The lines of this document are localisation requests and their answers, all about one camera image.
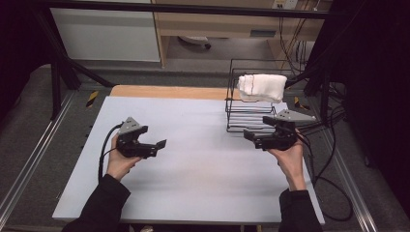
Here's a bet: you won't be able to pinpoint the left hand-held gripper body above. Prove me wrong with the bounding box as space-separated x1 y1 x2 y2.
116 116 147 159

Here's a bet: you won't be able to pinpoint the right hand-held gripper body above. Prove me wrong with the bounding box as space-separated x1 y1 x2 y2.
255 109 317 152

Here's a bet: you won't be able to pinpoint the black wire rack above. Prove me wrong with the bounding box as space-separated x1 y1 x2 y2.
225 58 293 133

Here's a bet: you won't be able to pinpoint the white cloth with coloured stitching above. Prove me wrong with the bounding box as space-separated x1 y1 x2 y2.
237 73 288 104

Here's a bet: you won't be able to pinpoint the person's left hand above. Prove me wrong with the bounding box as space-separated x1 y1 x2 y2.
105 132 143 182

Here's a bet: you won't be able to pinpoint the person's right hand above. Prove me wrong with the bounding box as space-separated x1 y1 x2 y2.
267 129 308 192

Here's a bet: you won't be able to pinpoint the black metal stand leg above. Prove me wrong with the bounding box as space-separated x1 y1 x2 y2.
32 6 118 121

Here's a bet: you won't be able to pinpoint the white cabinet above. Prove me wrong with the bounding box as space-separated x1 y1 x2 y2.
49 7 161 63

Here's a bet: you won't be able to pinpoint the grey chair base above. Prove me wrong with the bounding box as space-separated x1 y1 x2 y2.
178 35 213 50

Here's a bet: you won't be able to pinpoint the light wooden desk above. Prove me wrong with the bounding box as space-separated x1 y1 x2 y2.
151 0 334 69

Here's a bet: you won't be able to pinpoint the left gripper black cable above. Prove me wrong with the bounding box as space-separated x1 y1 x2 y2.
98 123 125 185

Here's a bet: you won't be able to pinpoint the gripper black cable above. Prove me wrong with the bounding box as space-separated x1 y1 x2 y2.
296 105 355 222
98 123 125 185

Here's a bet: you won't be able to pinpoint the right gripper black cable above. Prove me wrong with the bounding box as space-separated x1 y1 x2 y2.
296 105 355 222

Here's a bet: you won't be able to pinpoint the hanging black cables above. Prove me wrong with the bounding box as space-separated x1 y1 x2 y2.
278 16 311 77

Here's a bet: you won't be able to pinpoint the aluminium floor rail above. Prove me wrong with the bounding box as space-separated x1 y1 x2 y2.
308 105 379 232
0 91 75 220

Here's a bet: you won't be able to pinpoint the white wall socket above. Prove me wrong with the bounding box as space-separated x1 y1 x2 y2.
272 0 300 11

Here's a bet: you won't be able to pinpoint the black metal frame bar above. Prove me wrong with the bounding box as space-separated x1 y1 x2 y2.
42 0 341 19

